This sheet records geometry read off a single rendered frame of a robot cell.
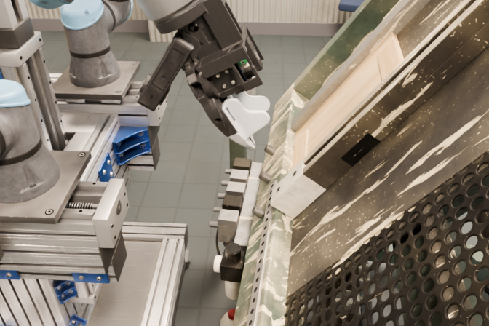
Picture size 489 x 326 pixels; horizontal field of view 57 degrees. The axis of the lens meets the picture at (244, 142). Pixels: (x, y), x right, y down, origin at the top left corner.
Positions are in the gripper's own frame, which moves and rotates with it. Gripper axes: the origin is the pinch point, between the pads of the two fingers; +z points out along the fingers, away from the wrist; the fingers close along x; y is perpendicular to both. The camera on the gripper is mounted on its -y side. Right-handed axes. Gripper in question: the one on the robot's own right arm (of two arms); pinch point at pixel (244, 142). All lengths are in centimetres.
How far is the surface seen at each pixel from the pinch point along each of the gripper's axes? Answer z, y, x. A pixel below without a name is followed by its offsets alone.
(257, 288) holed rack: 38.5, -17.3, 7.7
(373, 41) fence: 25, 22, 65
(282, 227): 40.9, -12.5, 25.0
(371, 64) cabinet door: 28, 20, 59
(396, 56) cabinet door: 23, 25, 49
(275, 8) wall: 99, -40, 369
